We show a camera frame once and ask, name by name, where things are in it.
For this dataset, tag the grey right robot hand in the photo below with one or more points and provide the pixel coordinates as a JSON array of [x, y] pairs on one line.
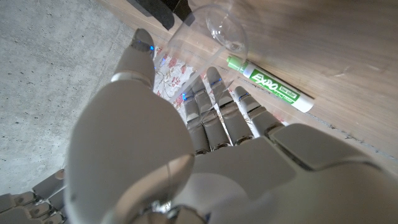
[[31, 205]]

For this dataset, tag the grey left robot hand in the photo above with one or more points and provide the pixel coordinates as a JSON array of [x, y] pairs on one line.
[[248, 174]]

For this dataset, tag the clear dispenser bottle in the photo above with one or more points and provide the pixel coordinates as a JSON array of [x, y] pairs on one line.
[[205, 46]]

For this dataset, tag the black pump cap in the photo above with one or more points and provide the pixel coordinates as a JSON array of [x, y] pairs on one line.
[[161, 9]]

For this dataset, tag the green dry erase marker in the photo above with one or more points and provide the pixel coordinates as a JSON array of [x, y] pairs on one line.
[[273, 85]]

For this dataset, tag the floral backdrop cloth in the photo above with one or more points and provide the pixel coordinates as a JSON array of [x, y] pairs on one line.
[[171, 79]]

